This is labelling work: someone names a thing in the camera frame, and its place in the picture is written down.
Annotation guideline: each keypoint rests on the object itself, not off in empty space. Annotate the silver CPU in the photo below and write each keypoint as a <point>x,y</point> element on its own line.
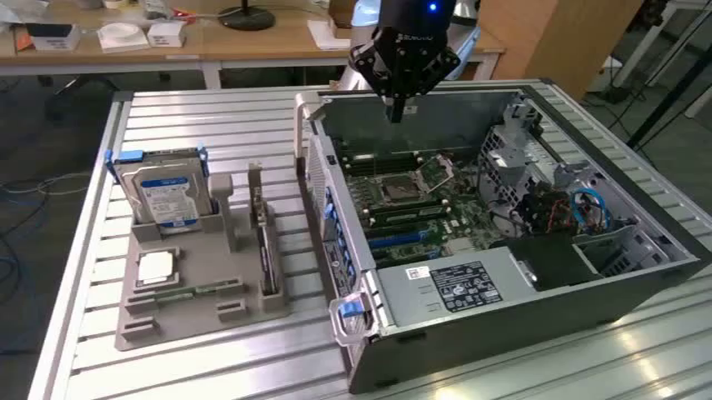
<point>155,266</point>

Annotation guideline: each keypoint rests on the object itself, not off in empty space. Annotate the brown cardboard box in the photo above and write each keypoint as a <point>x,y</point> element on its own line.
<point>339,16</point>

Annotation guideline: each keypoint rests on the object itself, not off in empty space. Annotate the black lamp base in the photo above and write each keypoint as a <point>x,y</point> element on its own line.
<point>244,18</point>

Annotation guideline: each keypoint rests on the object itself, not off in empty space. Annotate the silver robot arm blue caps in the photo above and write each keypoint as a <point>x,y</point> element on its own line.
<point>466,46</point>

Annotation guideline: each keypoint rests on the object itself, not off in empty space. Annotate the white labelled carton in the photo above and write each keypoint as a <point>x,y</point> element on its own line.
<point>167,37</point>

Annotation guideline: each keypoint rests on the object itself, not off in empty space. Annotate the metal disk bay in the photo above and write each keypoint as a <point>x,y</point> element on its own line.
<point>606,250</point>

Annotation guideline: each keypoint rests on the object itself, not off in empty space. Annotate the black chair base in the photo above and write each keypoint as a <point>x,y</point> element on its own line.
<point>72,87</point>

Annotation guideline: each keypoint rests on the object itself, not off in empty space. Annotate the white box with dark lid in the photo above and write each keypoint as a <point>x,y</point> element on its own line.
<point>54,41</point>

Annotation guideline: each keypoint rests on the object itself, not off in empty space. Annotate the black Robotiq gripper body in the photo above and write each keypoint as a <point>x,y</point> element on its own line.
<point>414,25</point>

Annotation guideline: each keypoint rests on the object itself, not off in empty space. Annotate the NVIDIA graphics card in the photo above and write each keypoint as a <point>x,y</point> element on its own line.
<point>267,258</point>

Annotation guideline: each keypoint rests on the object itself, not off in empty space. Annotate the wooden desk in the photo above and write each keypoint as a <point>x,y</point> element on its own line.
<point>88,54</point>

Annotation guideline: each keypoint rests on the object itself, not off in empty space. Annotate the green RAM stick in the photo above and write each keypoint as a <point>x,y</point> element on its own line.
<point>183,293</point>

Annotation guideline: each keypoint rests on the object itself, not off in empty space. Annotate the green motherboard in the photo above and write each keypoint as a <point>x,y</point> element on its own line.
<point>473,221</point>

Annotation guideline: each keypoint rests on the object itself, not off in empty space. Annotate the grey printed parts rack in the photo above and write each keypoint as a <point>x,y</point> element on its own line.
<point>216,271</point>

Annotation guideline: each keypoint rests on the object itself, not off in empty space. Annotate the silver drive cage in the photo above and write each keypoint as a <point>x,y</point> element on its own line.
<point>509,160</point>

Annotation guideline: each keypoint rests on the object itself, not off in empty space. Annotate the metal socket cover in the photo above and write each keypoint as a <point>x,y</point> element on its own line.
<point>439,173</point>

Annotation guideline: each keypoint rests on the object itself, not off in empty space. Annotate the white booklet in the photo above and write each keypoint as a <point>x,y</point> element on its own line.
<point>324,37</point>

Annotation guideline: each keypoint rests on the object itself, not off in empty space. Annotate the blue expansion slot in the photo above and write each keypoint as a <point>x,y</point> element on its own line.
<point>394,241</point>

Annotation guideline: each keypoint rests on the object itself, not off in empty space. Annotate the grey power supply unit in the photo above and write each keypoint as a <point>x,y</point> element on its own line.
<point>411,300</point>

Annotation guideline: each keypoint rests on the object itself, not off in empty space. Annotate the hard disk in blue caddy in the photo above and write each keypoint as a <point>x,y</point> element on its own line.
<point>167,196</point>

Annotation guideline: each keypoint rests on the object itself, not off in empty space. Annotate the black open PC case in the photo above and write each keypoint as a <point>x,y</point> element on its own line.
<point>501,333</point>

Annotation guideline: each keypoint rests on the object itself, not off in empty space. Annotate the CPU socket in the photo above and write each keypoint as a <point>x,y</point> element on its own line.
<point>400,189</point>

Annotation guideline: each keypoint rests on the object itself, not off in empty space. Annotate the black RAM stick with label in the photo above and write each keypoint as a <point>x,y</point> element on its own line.
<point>406,216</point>

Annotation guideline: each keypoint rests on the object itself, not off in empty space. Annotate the blue case latch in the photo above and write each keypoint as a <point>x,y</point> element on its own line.
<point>350,310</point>

